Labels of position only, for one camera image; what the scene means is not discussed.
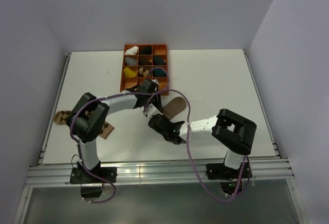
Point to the dark brown rolled sock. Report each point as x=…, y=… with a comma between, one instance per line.
x=143, y=60

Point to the yellow rolled sock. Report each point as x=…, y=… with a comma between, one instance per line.
x=129, y=73

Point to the dark green rolled sock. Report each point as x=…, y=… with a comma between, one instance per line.
x=145, y=49

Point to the argyle rolled sock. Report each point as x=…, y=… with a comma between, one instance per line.
x=143, y=71

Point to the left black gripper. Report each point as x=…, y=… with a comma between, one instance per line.
x=158, y=101

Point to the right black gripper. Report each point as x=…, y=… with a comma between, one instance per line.
x=167, y=119

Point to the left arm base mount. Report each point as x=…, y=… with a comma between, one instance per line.
x=91, y=187

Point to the teal rolled sock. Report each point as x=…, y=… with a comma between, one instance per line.
x=159, y=72
x=158, y=60

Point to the brown argyle sock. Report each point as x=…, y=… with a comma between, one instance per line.
x=60, y=118

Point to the aluminium table frame rail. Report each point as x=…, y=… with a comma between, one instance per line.
x=164, y=172

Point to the teal rolled sock upper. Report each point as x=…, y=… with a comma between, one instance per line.
x=158, y=60

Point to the grey rolled sock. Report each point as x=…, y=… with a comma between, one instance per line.
x=131, y=61

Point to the orange wooden compartment tray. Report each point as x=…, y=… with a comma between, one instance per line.
x=158, y=49

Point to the tan sock with maroon cuff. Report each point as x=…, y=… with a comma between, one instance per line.
x=174, y=107

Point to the teal rolled sock lower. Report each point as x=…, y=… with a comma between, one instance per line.
x=159, y=72

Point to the white rolled sock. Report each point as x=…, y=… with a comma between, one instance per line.
x=132, y=51

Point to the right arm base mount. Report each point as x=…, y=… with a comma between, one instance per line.
x=218, y=171

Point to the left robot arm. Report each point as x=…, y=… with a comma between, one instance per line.
x=87, y=119

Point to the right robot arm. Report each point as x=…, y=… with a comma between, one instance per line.
x=235, y=132

